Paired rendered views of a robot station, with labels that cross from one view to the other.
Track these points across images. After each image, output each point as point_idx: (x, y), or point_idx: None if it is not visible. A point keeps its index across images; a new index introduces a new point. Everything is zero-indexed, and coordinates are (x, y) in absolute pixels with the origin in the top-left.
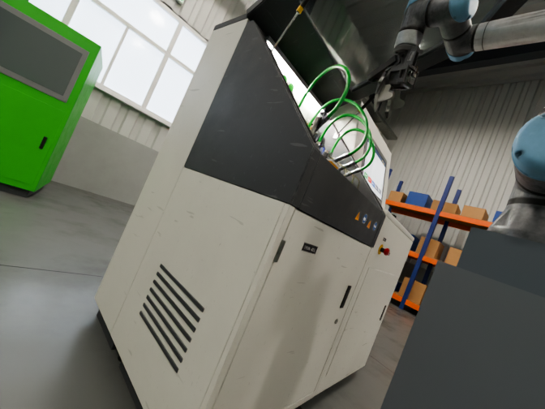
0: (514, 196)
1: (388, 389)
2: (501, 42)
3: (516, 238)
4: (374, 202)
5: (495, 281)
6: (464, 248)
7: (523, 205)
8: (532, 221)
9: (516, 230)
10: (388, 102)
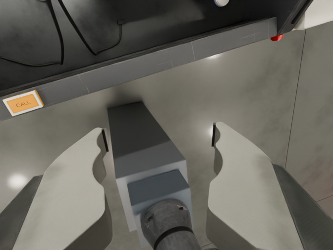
0: (161, 241)
1: (111, 138)
2: None
3: (136, 224)
4: (293, 2)
5: (122, 203)
6: (129, 194)
7: (153, 241)
8: (146, 238)
9: (142, 226)
10: (221, 164)
